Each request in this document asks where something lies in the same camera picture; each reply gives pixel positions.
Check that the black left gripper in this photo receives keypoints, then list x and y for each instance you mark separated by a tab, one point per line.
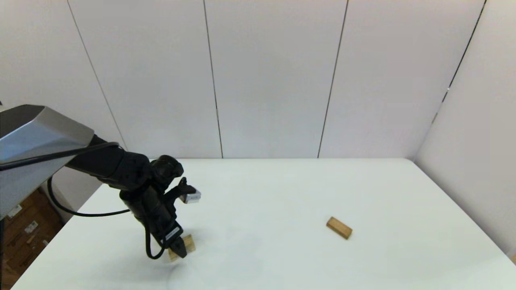
153	213

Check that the rectangular wooden building block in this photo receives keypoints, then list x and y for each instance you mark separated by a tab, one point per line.
339	228

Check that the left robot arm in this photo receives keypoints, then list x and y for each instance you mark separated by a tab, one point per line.
113	167

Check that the large labelled cardboard box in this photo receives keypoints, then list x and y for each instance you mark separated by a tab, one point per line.
28	225

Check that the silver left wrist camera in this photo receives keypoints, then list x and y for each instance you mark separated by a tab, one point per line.
191	197

